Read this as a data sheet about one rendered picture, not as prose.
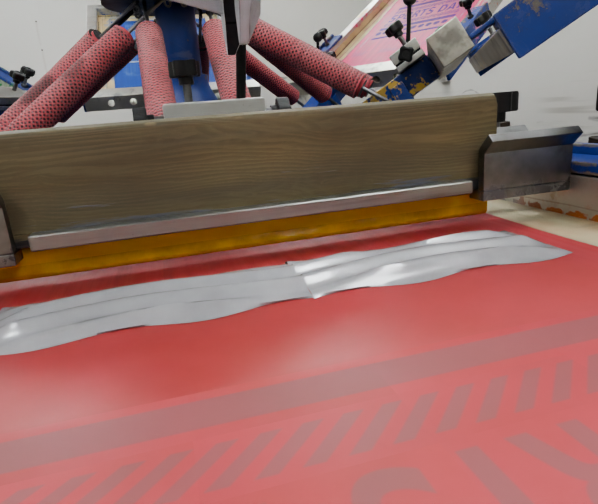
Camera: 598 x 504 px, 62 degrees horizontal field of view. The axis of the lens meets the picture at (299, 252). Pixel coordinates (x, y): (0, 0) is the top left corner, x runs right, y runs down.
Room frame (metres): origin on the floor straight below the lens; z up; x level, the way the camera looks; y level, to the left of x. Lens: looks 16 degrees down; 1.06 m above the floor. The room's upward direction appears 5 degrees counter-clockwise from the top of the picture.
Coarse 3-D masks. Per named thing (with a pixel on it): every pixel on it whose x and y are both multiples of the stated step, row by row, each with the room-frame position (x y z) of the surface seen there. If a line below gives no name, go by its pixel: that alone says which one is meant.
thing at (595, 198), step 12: (576, 180) 0.40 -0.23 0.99; (588, 180) 0.39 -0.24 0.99; (552, 192) 0.43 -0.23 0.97; (564, 192) 0.41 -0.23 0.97; (576, 192) 0.40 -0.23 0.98; (588, 192) 0.39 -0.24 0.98; (528, 204) 0.46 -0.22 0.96; (540, 204) 0.44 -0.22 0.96; (552, 204) 0.43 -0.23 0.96; (564, 204) 0.41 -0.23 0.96; (576, 204) 0.40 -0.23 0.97; (588, 204) 0.39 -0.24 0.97; (576, 216) 0.40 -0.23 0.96; (588, 216) 0.39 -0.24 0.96
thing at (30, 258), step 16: (368, 208) 0.39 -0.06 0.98; (384, 208) 0.39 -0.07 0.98; (400, 208) 0.39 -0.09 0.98; (416, 208) 0.40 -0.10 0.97; (432, 208) 0.40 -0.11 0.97; (240, 224) 0.36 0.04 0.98; (256, 224) 0.37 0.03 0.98; (272, 224) 0.37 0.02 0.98; (288, 224) 0.37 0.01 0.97; (304, 224) 0.37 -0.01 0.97; (320, 224) 0.38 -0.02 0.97; (128, 240) 0.34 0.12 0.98; (144, 240) 0.35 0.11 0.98; (160, 240) 0.35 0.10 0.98; (176, 240) 0.35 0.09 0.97; (192, 240) 0.35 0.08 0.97; (32, 256) 0.33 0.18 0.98; (48, 256) 0.33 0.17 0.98; (64, 256) 0.33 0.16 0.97; (80, 256) 0.33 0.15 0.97
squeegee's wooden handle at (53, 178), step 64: (64, 128) 0.33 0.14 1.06; (128, 128) 0.34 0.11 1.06; (192, 128) 0.35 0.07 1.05; (256, 128) 0.36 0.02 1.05; (320, 128) 0.37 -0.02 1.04; (384, 128) 0.38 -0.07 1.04; (448, 128) 0.39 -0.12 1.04; (0, 192) 0.32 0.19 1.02; (64, 192) 0.32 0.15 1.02; (128, 192) 0.33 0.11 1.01; (192, 192) 0.34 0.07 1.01; (256, 192) 0.36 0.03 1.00; (320, 192) 0.37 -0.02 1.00
